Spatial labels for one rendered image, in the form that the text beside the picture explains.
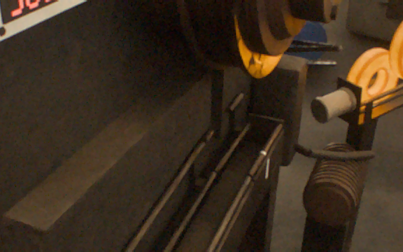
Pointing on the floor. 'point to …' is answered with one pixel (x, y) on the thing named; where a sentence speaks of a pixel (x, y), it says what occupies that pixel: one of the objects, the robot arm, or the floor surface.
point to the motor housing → (331, 200)
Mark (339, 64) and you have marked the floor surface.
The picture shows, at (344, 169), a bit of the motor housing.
